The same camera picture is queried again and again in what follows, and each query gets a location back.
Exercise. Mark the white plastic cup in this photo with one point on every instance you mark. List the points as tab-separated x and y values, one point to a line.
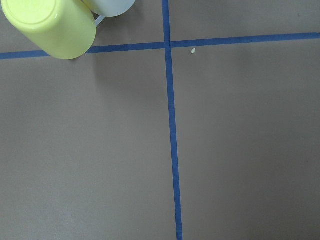
109	8

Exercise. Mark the yellow plastic cup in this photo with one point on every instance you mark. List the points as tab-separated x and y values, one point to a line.
64	29

